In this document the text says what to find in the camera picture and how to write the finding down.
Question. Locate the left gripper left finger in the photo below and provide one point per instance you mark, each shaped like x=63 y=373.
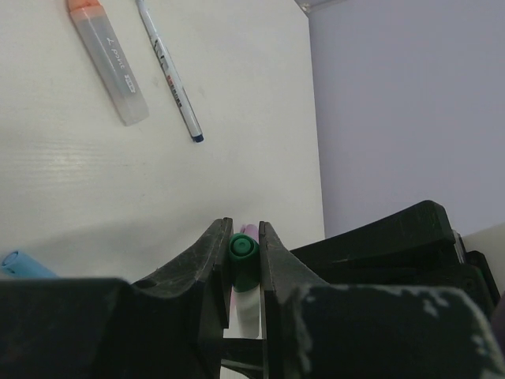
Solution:
x=167 y=325

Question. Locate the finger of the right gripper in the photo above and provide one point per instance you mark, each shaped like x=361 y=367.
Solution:
x=416 y=246

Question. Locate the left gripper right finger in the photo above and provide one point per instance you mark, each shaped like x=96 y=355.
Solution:
x=316 y=330

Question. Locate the dark green pen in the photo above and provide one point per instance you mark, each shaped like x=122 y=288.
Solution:
x=248 y=312

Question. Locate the dark green pen cap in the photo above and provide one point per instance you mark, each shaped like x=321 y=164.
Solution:
x=244 y=255

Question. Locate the dark blue pen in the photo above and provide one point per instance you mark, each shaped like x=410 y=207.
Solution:
x=166 y=63

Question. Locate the orange highlighter body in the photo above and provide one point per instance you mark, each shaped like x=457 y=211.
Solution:
x=96 y=31

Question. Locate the light blue cap pen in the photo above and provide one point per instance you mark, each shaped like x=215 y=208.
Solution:
x=21 y=266

